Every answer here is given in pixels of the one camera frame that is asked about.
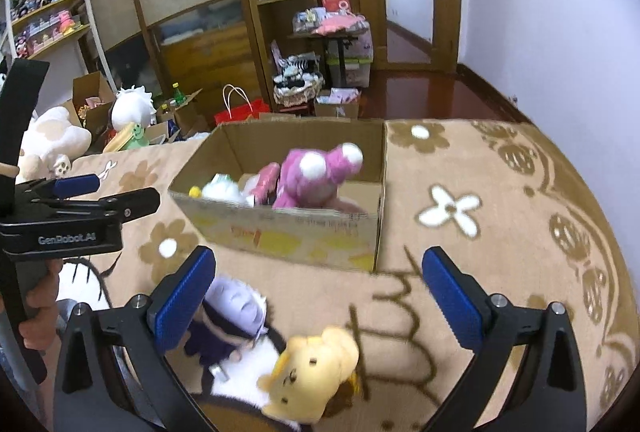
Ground open cardboard box left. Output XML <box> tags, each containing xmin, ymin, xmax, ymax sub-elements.
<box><xmin>63</xmin><ymin>72</ymin><xmax>115</xmax><ymax>138</ymax></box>

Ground pink strawberry bear plush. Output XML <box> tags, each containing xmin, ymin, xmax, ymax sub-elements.
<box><xmin>272</xmin><ymin>143</ymin><xmax>363</xmax><ymax>214</ymax></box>

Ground green frog plush toy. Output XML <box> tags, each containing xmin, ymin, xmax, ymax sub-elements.
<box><xmin>122</xmin><ymin>122</ymin><xmax>150</xmax><ymax>150</ymax></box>

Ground white fluffy plush yellow pompoms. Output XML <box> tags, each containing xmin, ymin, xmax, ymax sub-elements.
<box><xmin>189</xmin><ymin>174</ymin><xmax>250</xmax><ymax>205</ymax></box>

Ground cream white large plush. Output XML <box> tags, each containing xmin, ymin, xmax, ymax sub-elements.
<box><xmin>15</xmin><ymin>106</ymin><xmax>92</xmax><ymax>184</ymax></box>

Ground purple white doll plush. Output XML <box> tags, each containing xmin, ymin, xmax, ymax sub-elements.
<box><xmin>183</xmin><ymin>276</ymin><xmax>267</xmax><ymax>369</ymax></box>

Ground red paper gift bag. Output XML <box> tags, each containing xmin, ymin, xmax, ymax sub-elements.
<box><xmin>214</xmin><ymin>84</ymin><xmax>271</xmax><ymax>125</ymax></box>

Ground yellow bear plush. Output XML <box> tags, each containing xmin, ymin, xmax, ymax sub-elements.
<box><xmin>257</xmin><ymin>327</ymin><xmax>360</xmax><ymax>424</ymax></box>

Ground small cardboard box floor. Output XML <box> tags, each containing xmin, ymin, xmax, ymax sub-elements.
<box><xmin>314</xmin><ymin>88</ymin><xmax>361</xmax><ymax>119</ymax></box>

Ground wicker basket with items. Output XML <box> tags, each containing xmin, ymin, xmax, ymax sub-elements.
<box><xmin>272</xmin><ymin>52</ymin><xmax>326</xmax><ymax>108</ymax></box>

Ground green bottle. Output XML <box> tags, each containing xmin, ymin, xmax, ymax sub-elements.
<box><xmin>172</xmin><ymin>82</ymin><xmax>186</xmax><ymax>106</ymax></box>

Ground white round plush toy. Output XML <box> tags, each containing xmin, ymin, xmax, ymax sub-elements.
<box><xmin>111</xmin><ymin>86</ymin><xmax>155</xmax><ymax>132</ymax></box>

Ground person left hand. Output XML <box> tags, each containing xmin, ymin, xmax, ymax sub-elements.
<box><xmin>20</xmin><ymin>259</ymin><xmax>63</xmax><ymax>351</ymax></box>

